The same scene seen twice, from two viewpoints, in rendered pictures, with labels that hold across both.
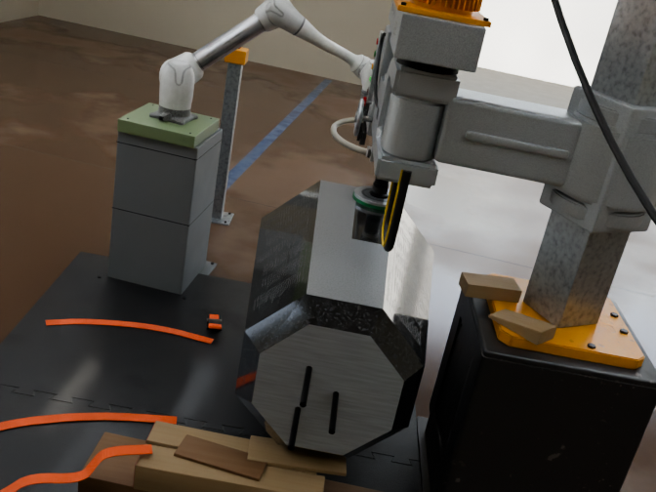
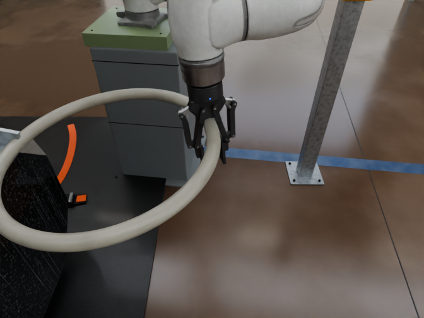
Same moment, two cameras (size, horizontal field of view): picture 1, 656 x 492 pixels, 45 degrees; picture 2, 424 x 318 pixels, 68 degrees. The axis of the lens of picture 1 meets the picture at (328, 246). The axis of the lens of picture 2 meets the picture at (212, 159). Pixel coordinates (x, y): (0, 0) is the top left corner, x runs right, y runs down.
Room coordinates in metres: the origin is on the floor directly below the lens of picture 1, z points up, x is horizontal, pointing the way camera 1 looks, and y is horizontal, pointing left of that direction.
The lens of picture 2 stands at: (4.08, -0.65, 1.36)
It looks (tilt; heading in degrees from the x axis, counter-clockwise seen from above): 42 degrees down; 92
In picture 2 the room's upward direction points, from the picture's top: straight up
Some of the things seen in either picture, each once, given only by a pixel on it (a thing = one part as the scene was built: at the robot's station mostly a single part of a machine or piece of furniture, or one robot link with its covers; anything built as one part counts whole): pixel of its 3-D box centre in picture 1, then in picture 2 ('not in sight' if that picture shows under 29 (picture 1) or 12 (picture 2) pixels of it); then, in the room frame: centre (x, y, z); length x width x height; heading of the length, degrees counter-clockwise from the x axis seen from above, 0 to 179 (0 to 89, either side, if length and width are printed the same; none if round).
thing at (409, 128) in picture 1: (414, 123); not in sight; (2.53, -0.20, 1.34); 0.19 x 0.19 x 0.20
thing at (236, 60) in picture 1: (225, 136); (325, 96); (4.61, 0.74, 0.54); 0.20 x 0.20 x 1.09; 1
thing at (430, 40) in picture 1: (425, 26); not in sight; (2.84, -0.19, 1.61); 0.96 x 0.25 x 0.17; 2
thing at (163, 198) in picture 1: (165, 203); (155, 104); (3.71, 0.86, 0.40); 0.50 x 0.50 x 0.80; 84
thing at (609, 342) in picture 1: (557, 316); not in sight; (2.51, -0.85, 0.76); 0.49 x 0.49 x 0.05; 1
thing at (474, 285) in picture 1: (489, 287); not in sight; (2.56, -0.60, 0.81); 0.20 x 0.10 x 0.05; 99
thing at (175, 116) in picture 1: (172, 112); (138, 13); (3.70, 0.87, 0.89); 0.22 x 0.18 x 0.06; 167
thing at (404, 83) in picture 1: (402, 114); not in sight; (2.80, -0.18, 1.30); 0.74 x 0.23 x 0.49; 2
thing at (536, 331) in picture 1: (522, 321); not in sight; (2.34, -0.68, 0.80); 0.20 x 0.10 x 0.05; 47
